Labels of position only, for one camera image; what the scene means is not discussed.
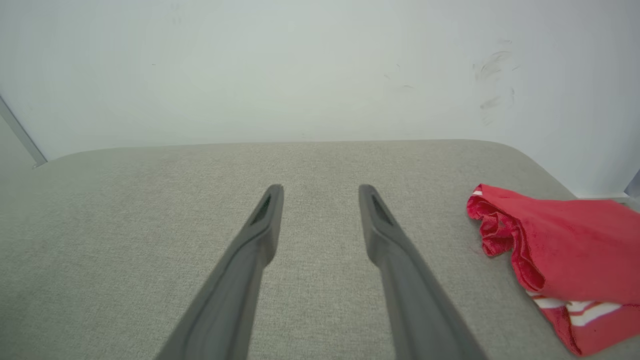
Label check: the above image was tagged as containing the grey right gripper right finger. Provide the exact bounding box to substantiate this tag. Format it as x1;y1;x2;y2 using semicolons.
358;184;489;360

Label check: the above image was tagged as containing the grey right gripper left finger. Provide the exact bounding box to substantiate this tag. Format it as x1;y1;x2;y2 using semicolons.
154;184;285;360

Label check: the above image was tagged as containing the red white striped garment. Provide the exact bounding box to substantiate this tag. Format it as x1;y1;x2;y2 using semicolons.
466;183;640;357

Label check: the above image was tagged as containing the grey metal wall strip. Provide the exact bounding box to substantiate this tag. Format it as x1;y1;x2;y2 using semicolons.
0;94;49;169

